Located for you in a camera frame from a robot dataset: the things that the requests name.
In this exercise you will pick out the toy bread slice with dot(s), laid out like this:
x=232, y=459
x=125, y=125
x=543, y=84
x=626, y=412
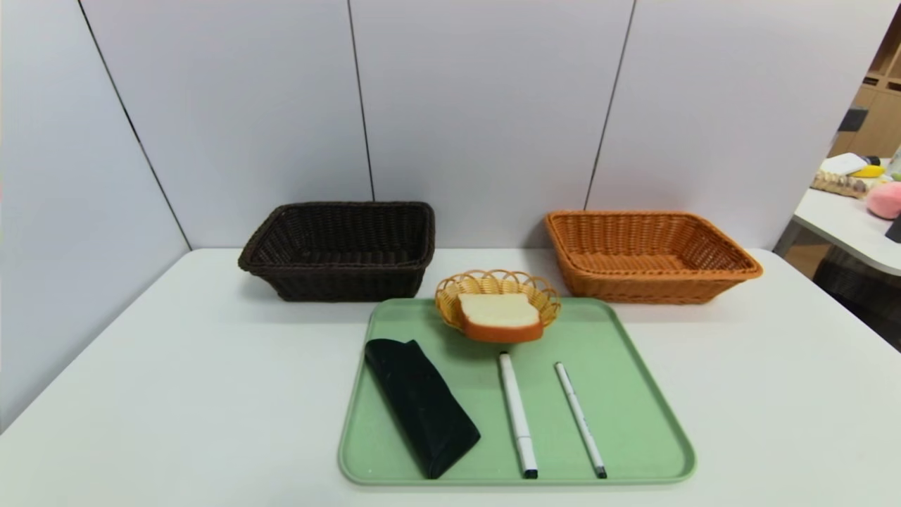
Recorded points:
x=500, y=310

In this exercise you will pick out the black soft pouch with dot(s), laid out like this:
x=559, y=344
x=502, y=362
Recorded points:
x=422, y=408

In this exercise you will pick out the thin white pen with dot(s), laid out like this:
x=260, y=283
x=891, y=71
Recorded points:
x=578, y=415

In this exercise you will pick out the small yellow wicker basket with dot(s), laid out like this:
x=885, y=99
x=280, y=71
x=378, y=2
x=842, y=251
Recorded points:
x=486, y=283

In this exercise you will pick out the dark brown wicker basket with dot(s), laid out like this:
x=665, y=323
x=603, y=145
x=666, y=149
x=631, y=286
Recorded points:
x=338, y=282

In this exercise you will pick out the orange wicker basket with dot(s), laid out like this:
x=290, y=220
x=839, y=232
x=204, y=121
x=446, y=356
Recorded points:
x=633, y=282

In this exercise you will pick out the thick white marker pen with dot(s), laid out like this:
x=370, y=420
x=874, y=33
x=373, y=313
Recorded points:
x=516, y=412

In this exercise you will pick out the light green plastic tray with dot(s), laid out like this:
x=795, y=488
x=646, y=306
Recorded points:
x=619, y=394

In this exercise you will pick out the brown egg tray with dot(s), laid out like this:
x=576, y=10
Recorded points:
x=838, y=185

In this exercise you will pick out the white side table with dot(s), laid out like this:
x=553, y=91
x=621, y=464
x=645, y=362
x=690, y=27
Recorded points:
x=845, y=222

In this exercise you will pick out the white box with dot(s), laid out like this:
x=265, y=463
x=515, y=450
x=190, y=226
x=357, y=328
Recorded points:
x=843, y=163

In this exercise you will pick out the yellow toy banana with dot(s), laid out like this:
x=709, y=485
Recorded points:
x=868, y=171

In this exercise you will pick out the pink plush toy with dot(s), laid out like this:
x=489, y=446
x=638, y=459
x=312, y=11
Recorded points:
x=887, y=201

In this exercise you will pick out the small black box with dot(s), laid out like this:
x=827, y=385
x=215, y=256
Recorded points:
x=895, y=230

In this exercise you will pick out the wooden shelf cabinet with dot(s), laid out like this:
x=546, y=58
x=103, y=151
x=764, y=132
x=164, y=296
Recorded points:
x=883, y=120

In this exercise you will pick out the clear plastic bottle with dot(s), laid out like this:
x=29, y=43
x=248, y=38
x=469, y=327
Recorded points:
x=896, y=163

